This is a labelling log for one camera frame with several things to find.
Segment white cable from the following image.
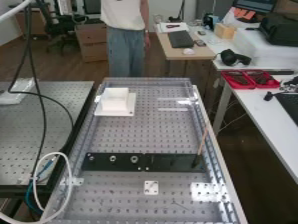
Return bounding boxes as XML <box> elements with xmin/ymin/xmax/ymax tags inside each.
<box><xmin>0</xmin><ymin>151</ymin><xmax>74</xmax><ymax>224</ymax></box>

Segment black keyboard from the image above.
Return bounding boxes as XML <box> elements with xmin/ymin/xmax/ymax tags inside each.
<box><xmin>166</xmin><ymin>29</ymin><xmax>196</xmax><ymax>49</ymax></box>
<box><xmin>272</xmin><ymin>92</ymin><xmax>298</xmax><ymax>127</ymax></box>

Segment small wooden box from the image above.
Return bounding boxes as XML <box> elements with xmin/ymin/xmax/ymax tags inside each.
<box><xmin>214</xmin><ymin>22</ymin><xmax>236</xmax><ymax>41</ymax></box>

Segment small white box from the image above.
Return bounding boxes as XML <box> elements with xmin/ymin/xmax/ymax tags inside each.
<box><xmin>92</xmin><ymin>87</ymin><xmax>136</xmax><ymax>118</ymax></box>

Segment thin stick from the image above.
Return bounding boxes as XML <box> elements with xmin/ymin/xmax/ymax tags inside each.
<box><xmin>190</xmin><ymin>124</ymin><xmax>210</xmax><ymax>168</ymax></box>

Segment small square metal plate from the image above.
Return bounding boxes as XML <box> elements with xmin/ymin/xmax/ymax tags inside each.
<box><xmin>142</xmin><ymin>180</ymin><xmax>159</xmax><ymax>196</ymax></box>

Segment red tray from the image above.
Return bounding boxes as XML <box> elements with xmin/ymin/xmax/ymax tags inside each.
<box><xmin>244</xmin><ymin>69</ymin><xmax>281</xmax><ymax>89</ymax></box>
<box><xmin>219</xmin><ymin>69</ymin><xmax>257</xmax><ymax>90</ymax></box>

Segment black cable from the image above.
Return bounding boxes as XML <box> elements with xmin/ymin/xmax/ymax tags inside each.
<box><xmin>5</xmin><ymin>6</ymin><xmax>75</xmax><ymax>158</ymax></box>
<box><xmin>23</xmin><ymin>1</ymin><xmax>49</xmax><ymax>184</ymax></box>

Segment black headphones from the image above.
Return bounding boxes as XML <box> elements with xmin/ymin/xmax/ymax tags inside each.
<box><xmin>218</xmin><ymin>48</ymin><xmax>252</xmax><ymax>67</ymax></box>

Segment computer screen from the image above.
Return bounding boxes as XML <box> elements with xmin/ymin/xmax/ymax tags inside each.
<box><xmin>231</xmin><ymin>0</ymin><xmax>277</xmax><ymax>14</ymax></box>

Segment black bag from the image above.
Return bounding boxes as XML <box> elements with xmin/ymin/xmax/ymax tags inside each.
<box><xmin>257</xmin><ymin>11</ymin><xmax>298</xmax><ymax>48</ymax></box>

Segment black plate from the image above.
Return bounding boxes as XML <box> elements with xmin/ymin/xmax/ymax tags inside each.
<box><xmin>81</xmin><ymin>152</ymin><xmax>207</xmax><ymax>174</ymax></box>

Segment person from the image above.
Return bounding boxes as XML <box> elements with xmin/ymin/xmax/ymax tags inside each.
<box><xmin>98</xmin><ymin>0</ymin><xmax>151</xmax><ymax>78</ymax></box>

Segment white desk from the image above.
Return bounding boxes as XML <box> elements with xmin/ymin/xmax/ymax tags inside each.
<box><xmin>212</xmin><ymin>74</ymin><xmax>298</xmax><ymax>184</ymax></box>
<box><xmin>194</xmin><ymin>24</ymin><xmax>298</xmax><ymax>73</ymax></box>

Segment black office chair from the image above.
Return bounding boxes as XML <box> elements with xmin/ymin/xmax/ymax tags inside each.
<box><xmin>34</xmin><ymin>0</ymin><xmax>90</xmax><ymax>54</ymax></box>

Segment cardboard box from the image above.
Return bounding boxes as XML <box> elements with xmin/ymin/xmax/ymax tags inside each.
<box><xmin>73</xmin><ymin>22</ymin><xmax>110</xmax><ymax>63</ymax></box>

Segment wooden desk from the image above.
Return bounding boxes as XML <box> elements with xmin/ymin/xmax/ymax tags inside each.
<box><xmin>154</xmin><ymin>23</ymin><xmax>218</xmax><ymax>79</ymax></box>

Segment clear box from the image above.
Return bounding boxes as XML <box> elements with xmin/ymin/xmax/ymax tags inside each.
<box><xmin>41</xmin><ymin>77</ymin><xmax>249</xmax><ymax>224</ymax></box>

